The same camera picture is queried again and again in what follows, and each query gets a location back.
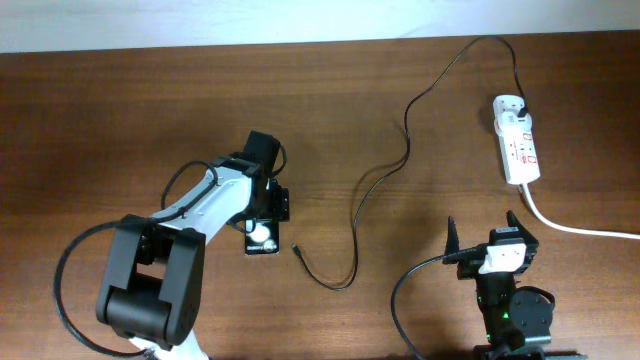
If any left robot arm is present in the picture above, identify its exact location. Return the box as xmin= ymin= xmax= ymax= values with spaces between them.
xmin=96 ymin=131 xmax=289 ymax=359

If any white usb charger plug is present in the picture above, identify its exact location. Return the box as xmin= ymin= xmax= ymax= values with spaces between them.
xmin=493 ymin=95 xmax=532 ymax=136

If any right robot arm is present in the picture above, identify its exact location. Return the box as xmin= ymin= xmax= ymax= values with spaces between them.
xmin=446 ymin=210 xmax=587 ymax=360

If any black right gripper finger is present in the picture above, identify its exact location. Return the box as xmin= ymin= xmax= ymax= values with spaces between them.
xmin=443 ymin=216 xmax=460 ymax=264
xmin=506 ymin=210 xmax=530 ymax=240

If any white power strip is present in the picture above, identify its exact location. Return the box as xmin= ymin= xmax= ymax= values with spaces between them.
xmin=494 ymin=120 xmax=541 ymax=185

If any black usb charging cable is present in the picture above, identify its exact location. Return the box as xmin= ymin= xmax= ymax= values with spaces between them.
xmin=291 ymin=34 xmax=529 ymax=292

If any white power strip cord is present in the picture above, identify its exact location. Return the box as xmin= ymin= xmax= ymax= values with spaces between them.
xmin=518 ymin=182 xmax=640 ymax=241

